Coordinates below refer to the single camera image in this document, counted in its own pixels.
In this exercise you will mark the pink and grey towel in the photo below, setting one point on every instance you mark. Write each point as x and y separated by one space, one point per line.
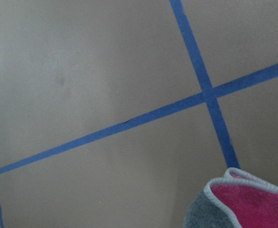
238 199

